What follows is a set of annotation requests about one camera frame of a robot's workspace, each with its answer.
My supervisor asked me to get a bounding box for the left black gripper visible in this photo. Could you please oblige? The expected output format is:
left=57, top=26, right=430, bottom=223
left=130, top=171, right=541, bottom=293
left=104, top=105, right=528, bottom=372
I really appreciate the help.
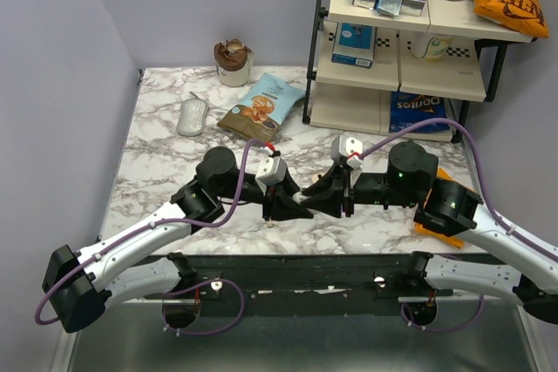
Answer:
left=215, top=166, right=314, bottom=224

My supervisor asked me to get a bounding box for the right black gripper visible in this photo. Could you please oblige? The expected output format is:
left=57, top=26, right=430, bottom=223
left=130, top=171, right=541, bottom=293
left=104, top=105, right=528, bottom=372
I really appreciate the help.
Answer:
left=300, top=159, right=419, bottom=217

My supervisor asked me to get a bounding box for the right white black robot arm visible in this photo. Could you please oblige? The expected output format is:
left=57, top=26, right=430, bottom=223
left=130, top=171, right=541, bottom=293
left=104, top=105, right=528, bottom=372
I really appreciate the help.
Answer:
left=299, top=141, right=557, bottom=324

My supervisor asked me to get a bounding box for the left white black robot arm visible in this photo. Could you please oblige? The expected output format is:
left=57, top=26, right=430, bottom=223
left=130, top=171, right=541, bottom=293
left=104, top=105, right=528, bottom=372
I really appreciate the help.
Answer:
left=34, top=145, right=313, bottom=333

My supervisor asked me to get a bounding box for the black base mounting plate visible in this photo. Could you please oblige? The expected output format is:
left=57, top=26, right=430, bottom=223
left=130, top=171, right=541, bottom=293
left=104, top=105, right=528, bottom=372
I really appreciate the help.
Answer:
left=163, top=253, right=434, bottom=321

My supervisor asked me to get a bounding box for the light blue chip bag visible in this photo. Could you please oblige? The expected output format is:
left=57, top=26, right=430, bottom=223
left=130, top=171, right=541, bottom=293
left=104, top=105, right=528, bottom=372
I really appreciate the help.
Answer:
left=217, top=73, right=305, bottom=143

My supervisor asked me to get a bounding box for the blue Doritos chip bag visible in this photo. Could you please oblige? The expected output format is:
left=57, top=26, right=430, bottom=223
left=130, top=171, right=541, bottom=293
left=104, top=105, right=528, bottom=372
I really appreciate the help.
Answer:
left=389, top=91, right=447, bottom=132

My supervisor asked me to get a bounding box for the silver glitter pouch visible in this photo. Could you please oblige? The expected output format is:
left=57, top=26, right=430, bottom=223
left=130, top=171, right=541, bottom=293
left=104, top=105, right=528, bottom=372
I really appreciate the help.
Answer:
left=176, top=91, right=209, bottom=137

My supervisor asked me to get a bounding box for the orange snack bag on table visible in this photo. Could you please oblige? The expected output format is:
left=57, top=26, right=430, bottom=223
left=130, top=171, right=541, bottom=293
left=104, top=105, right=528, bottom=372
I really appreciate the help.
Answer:
left=413, top=169, right=483, bottom=248

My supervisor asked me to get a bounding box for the blue box on shelf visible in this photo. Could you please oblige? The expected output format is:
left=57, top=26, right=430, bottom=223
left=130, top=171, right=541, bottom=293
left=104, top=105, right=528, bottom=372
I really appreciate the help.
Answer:
left=331, top=23, right=376, bottom=69

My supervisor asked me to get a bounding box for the brown white paper cup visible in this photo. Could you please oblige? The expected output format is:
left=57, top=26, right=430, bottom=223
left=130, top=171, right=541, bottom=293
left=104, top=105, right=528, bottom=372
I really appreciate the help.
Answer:
left=214, top=38, right=254, bottom=87

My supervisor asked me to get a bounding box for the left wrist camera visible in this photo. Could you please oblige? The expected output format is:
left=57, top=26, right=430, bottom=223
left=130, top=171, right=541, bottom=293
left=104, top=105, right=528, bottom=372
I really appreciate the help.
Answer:
left=255, top=156, right=287, bottom=191

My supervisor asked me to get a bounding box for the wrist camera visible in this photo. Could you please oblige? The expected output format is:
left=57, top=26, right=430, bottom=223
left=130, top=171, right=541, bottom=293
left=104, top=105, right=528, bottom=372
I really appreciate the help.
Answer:
left=330, top=134, right=364, bottom=170
left=255, top=156, right=287, bottom=191

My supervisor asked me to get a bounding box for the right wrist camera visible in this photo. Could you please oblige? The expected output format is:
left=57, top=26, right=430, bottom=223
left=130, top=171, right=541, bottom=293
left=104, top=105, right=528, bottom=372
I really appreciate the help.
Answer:
left=330, top=134, right=364, bottom=170

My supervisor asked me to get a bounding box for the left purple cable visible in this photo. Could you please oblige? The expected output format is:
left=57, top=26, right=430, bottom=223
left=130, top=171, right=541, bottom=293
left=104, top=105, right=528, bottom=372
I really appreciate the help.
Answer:
left=34, top=139, right=274, bottom=338

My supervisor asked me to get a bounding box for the black frame beige shelf rack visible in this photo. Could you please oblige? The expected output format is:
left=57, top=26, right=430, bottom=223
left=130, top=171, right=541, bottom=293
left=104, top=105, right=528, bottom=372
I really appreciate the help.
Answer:
left=302, top=0, right=532, bottom=135

